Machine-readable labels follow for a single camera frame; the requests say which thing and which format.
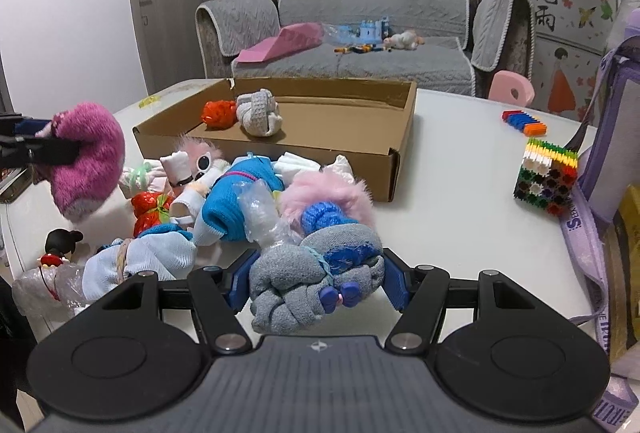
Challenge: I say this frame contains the cardboard box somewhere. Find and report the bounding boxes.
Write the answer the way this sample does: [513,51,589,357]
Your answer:
[132,78,419,203]

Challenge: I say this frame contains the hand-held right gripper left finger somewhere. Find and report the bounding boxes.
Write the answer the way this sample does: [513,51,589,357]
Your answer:
[102,249,261,356]

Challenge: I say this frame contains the white sock roll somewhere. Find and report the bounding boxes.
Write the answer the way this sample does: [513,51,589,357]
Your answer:
[159,151,194,187]
[169,190,207,225]

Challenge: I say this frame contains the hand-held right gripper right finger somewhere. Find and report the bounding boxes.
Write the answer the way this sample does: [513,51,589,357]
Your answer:
[382,249,523,355]

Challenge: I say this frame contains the colourful block cube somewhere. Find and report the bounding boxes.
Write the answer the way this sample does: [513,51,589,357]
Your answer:
[513,138,580,216]

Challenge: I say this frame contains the pink sock bundle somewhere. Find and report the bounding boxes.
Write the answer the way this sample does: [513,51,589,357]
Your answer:
[49,102,126,222]

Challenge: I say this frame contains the grey white sock bundle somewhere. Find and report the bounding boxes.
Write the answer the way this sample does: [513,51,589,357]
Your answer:
[235,88,282,138]

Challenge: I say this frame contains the white plush toy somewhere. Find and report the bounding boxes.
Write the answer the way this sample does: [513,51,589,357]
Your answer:
[383,30,426,50]

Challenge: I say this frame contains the yellow packet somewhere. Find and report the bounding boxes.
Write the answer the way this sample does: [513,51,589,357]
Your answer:
[604,186,640,364]

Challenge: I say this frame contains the light blue sock bundle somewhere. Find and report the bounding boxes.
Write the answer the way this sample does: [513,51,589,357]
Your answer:
[81,223,197,302]

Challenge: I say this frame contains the pink plastic chair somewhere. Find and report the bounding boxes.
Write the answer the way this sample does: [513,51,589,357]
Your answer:
[488,69,536,106]

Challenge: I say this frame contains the white green sock bundle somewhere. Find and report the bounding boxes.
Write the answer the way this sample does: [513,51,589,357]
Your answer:
[119,161,167,195]

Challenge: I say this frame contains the orange mesh ball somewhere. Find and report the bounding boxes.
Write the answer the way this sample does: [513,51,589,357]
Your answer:
[201,99,238,130]

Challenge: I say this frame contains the white cloth piece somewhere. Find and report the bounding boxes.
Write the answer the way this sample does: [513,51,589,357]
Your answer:
[321,155,362,185]

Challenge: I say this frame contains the red plastic wrapper bundle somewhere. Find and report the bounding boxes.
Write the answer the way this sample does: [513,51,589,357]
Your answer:
[130,192,174,237]

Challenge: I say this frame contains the crumpled clear plastic bag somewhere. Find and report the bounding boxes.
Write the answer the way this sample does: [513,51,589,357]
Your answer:
[12,262,92,315]

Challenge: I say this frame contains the pink foam pad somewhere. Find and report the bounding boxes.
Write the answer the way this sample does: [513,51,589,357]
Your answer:
[235,23,325,64]

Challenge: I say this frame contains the pink fluffy toy with sunglasses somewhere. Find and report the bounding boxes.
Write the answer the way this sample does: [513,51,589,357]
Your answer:
[172,136,228,186]

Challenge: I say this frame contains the clear plastic bag bundle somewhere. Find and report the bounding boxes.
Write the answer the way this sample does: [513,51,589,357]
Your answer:
[237,180,302,260]

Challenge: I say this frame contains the purple bag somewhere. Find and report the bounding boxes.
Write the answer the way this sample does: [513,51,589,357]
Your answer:
[575,8,640,225]

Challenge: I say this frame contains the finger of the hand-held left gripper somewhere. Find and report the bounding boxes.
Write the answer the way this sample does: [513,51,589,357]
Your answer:
[0,112,52,136]
[0,136,82,170]

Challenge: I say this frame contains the fridge with flower stickers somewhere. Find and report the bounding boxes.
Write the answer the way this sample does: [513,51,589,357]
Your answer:
[509,0,617,123]

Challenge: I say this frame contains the grey covered sofa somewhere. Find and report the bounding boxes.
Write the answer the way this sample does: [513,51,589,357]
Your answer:
[195,0,537,100]

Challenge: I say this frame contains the small toy pieces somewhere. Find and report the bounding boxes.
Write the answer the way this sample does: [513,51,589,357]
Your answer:
[334,43,391,54]

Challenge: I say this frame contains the colourful block strip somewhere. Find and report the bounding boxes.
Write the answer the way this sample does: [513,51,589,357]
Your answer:
[502,109,549,137]

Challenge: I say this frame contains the grey sock bundle blue trim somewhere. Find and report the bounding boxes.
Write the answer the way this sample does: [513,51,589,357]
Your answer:
[248,223,387,333]

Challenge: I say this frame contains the black haired figurine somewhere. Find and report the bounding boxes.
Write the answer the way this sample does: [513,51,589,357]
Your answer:
[39,228,84,270]

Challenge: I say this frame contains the blue toy castle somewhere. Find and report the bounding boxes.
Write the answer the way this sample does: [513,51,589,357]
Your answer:
[336,16,396,45]

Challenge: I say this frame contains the pink fluffy ball blue knit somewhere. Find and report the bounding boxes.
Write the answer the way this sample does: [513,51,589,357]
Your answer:
[279,169,375,235]

